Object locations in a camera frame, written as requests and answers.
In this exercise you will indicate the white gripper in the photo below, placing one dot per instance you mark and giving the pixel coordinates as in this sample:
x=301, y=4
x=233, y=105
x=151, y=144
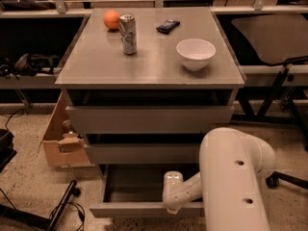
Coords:
x=172, y=200

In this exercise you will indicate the grey bottom drawer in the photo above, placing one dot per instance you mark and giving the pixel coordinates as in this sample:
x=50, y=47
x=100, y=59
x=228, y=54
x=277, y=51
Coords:
x=136, y=191

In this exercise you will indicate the grey drawer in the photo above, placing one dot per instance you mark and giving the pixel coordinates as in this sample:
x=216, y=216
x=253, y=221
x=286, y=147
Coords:
x=147, y=120
x=136, y=191
x=144, y=153

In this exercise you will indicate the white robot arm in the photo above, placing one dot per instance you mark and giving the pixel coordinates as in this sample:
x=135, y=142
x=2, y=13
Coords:
x=230, y=164

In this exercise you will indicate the grey middle drawer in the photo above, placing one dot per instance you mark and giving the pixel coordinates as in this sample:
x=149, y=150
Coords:
x=144, y=153

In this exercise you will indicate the grey drawer cabinet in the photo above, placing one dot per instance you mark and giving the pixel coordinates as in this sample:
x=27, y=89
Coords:
x=98, y=73

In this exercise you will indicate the grey top drawer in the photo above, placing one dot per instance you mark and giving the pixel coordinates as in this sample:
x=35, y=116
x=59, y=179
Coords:
x=147, y=120

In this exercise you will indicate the cardboard box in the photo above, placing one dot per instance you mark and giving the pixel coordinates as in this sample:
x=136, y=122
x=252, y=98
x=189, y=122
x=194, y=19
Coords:
x=61, y=144

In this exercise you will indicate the white bowl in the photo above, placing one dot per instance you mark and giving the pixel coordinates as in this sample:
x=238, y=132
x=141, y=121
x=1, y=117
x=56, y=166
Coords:
x=195, y=53

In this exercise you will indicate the black box at left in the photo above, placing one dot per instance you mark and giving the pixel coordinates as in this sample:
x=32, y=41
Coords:
x=7, y=151

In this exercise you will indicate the silver drink can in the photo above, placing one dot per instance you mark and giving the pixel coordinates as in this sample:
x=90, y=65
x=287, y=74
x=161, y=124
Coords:
x=127, y=28

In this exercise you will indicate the black office chair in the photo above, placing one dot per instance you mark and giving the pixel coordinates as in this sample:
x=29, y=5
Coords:
x=278, y=40

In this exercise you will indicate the orange fruit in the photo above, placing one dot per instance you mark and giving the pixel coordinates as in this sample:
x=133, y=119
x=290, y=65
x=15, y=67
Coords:
x=110, y=19

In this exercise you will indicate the black headphones on shelf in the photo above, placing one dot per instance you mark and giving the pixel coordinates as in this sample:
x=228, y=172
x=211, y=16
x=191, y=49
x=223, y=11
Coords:
x=30, y=65

